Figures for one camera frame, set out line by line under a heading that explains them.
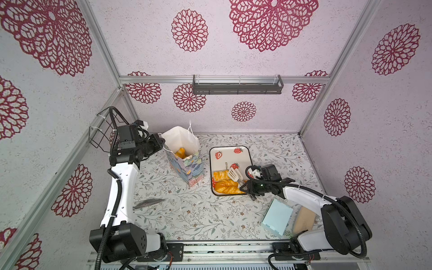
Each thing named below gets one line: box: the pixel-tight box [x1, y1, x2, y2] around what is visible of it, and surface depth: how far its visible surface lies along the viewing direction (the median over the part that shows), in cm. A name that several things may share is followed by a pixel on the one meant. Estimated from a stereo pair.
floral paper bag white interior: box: [158, 120, 205, 187], surface depth 90 cm
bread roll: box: [174, 147, 187, 160], surface depth 102 cm
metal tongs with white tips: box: [227, 167, 249, 190], surface depth 93 cm
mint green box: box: [261, 198, 294, 237], surface depth 83 cm
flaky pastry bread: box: [213, 169, 231, 182], surface depth 97 cm
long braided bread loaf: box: [213, 175, 246, 195], surface depth 93 cm
